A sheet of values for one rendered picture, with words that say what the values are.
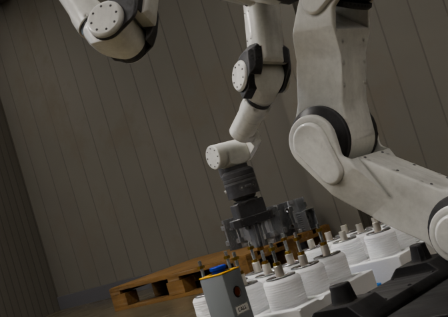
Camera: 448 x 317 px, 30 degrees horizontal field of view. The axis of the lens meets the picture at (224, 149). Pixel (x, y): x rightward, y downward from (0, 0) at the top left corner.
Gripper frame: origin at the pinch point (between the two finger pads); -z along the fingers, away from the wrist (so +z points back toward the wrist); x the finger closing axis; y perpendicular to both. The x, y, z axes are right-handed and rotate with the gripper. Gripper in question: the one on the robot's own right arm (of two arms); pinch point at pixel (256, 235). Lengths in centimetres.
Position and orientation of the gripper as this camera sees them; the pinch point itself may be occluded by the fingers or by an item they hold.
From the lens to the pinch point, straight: 224.0
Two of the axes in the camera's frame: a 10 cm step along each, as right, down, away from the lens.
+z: -2.9, -9.5, 0.7
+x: 8.8, -2.4, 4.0
